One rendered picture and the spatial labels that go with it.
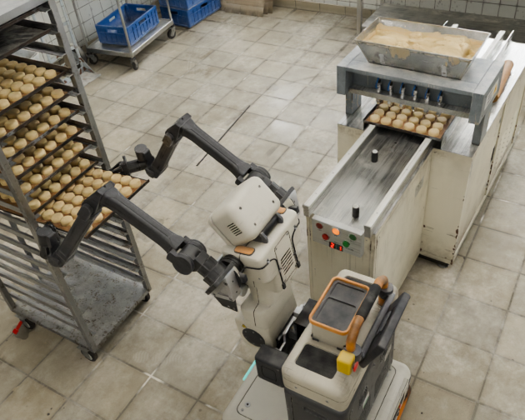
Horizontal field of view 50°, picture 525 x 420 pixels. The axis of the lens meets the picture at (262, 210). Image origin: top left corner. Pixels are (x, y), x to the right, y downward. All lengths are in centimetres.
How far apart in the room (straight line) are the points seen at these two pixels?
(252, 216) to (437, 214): 152
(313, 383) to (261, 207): 62
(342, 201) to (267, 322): 71
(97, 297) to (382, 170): 171
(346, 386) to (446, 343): 123
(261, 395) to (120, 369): 90
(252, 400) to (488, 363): 122
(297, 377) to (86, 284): 174
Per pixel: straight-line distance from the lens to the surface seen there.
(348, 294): 210
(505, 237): 374
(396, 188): 255
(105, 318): 322
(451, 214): 314
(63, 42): 244
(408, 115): 303
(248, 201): 188
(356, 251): 249
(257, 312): 215
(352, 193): 261
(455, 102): 286
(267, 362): 220
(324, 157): 426
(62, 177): 266
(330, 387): 199
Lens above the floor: 252
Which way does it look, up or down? 41 degrees down
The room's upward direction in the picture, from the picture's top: 7 degrees counter-clockwise
